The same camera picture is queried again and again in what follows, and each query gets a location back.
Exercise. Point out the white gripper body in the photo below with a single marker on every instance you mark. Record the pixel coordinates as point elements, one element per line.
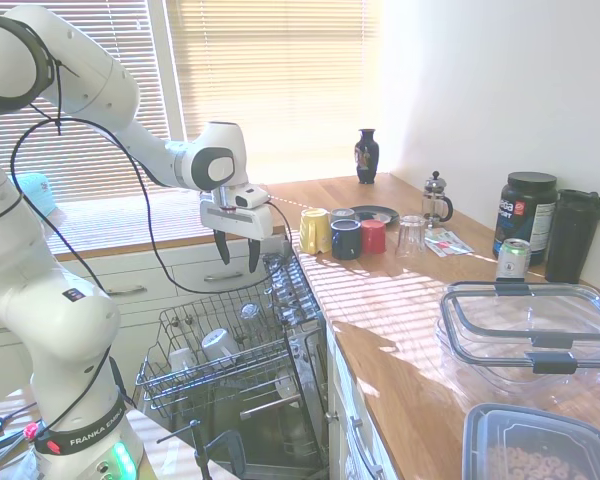
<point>230,220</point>

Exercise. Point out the white drink can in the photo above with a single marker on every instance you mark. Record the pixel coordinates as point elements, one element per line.
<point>513,262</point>

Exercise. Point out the red emergency stop button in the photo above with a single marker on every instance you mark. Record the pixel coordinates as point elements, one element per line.
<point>30,431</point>

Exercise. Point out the dark blue painted vase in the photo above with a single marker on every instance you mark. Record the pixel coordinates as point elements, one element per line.
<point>366,157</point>

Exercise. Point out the black shaker bottle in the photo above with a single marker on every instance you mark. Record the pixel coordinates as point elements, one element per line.
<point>570,235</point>

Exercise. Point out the grey lidded cereal container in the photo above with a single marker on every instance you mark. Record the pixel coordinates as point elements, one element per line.
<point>485,425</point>

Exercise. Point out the round metal cabinet knob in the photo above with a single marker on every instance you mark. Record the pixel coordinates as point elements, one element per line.
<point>332,416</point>

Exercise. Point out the clear glass tumbler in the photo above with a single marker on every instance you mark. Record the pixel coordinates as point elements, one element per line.
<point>410,239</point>

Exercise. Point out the teal baseball cap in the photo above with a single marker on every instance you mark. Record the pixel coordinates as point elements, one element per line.
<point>37,192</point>

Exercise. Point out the white cup in lower rack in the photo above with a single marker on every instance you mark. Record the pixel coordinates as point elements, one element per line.
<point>285,384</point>

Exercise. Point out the black dishwasher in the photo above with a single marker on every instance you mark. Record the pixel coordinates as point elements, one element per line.
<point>307,400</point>

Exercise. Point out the grey mug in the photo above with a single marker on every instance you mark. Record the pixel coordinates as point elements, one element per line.
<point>342,215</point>

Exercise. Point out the clear container with clip lid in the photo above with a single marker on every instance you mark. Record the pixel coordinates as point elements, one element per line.
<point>515,292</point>
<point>460,360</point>

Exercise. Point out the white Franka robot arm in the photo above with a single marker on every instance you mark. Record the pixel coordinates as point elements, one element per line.
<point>95,85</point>

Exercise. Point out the black protein powder tub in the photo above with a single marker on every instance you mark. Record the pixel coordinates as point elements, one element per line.
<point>525,215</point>

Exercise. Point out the dark round plate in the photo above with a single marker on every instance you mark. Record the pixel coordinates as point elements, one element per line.
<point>382,215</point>

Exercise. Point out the glass French press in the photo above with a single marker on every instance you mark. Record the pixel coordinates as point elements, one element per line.
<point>436,200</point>

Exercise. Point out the narrow window blind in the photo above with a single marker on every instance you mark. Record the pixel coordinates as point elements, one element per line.
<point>145,60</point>

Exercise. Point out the clear drinking glass in rack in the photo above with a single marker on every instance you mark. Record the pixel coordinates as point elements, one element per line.
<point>249,316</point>

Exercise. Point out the yellow ribbed mug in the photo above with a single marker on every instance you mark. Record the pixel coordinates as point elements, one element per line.
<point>314,231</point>

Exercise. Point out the red mug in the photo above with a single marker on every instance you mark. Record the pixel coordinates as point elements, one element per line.
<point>373,237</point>

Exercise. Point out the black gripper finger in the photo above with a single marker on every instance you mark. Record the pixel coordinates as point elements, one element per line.
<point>253,257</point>
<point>223,250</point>

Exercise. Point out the wide window blind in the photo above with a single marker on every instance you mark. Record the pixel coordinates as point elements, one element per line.
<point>280,85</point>

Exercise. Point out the black clamp stand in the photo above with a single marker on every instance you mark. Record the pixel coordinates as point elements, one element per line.
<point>200,450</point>

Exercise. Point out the plain dark blue mug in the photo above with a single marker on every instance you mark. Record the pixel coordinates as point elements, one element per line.
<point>346,242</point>

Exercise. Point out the large white mug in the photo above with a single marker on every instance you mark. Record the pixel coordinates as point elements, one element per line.
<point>219,346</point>

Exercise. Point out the paper sachet packets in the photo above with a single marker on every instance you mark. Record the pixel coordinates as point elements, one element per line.
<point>447,242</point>

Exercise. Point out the small white mug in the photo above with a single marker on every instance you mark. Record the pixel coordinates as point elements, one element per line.
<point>182,359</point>

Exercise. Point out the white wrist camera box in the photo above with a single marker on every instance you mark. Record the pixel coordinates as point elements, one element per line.
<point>250,196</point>

